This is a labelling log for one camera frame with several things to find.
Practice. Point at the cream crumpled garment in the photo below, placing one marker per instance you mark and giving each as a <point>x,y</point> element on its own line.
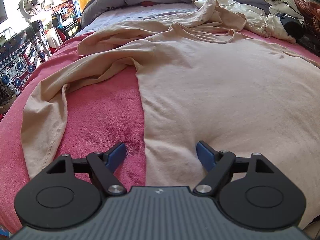
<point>267,18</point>

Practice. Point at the lavender bed sheet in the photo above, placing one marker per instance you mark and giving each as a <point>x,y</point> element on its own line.
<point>136,13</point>

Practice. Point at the beige long sleeve shirt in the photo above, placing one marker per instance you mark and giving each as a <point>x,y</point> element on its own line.
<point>174,65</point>

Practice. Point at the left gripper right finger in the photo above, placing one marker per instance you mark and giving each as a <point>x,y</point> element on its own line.
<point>218,166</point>

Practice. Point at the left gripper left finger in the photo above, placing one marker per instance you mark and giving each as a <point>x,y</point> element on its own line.
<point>102,167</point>

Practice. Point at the patterned blue cloth cabinet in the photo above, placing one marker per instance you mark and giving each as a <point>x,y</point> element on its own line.
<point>20,56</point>

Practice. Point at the red plaid cloth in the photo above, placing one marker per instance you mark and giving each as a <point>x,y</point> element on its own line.
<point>311,13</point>

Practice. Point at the dark navy garment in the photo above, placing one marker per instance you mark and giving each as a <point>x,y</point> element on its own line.
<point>292,25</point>

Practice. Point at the white desk fan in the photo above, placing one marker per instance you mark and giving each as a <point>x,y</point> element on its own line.
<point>30,8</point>

